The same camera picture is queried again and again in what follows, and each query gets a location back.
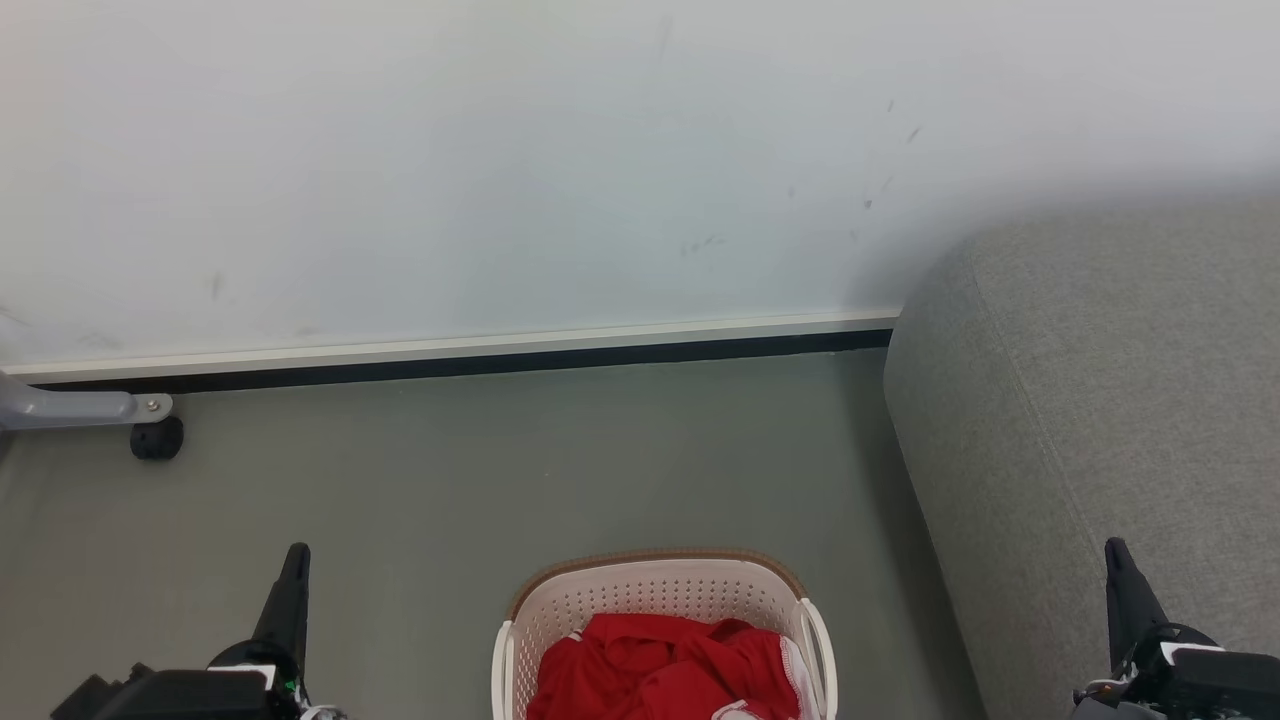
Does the red garment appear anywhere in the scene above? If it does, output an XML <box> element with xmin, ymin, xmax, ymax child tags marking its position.
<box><xmin>527</xmin><ymin>613</ymin><xmax>821</xmax><ymax>720</ymax></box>

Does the grey fabric sofa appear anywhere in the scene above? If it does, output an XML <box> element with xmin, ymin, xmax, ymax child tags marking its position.
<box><xmin>883</xmin><ymin>195</ymin><xmax>1280</xmax><ymax>720</ymax></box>

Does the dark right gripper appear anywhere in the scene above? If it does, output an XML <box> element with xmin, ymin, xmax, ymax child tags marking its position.
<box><xmin>1072</xmin><ymin>537</ymin><xmax>1280</xmax><ymax>720</ymax></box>

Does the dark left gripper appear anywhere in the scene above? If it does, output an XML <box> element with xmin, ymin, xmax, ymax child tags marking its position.
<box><xmin>50</xmin><ymin>543</ymin><xmax>346</xmax><ymax>720</ymax></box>

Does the black caster wheel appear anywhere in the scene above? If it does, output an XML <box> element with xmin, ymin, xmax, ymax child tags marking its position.
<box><xmin>130</xmin><ymin>417</ymin><xmax>185</xmax><ymax>461</ymax></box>

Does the white perforated laundry basket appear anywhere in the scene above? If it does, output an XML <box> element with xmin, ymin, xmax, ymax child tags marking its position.
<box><xmin>490</xmin><ymin>548</ymin><xmax>839</xmax><ymax>720</ymax></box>

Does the white and black baseboard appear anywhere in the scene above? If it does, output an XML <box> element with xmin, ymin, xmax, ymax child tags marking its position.
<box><xmin>0</xmin><ymin>310</ymin><xmax>901</xmax><ymax>393</ymax></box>

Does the grey metal frame leg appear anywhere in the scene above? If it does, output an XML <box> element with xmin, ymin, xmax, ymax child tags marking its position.
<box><xmin>0</xmin><ymin>370</ymin><xmax>174</xmax><ymax>432</ymax></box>

